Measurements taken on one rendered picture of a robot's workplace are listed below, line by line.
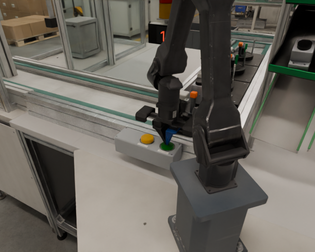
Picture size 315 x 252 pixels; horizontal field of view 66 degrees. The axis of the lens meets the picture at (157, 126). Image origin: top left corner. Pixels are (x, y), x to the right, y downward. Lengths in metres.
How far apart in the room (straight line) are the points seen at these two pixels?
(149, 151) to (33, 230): 1.28
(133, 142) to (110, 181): 0.14
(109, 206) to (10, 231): 1.28
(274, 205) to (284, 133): 0.20
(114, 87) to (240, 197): 0.84
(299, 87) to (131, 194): 0.58
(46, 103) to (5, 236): 1.07
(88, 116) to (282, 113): 0.65
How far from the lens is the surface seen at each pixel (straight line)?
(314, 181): 0.91
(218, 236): 0.55
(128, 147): 0.78
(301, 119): 0.80
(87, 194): 0.77
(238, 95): 1.07
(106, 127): 0.90
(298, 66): 0.69
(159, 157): 0.73
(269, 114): 0.80
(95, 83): 1.24
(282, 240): 0.72
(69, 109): 1.00
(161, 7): 0.95
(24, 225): 1.93
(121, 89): 1.15
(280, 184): 0.85
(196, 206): 0.46
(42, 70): 1.50
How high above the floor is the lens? 1.42
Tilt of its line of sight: 33 degrees down
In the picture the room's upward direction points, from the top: straight up
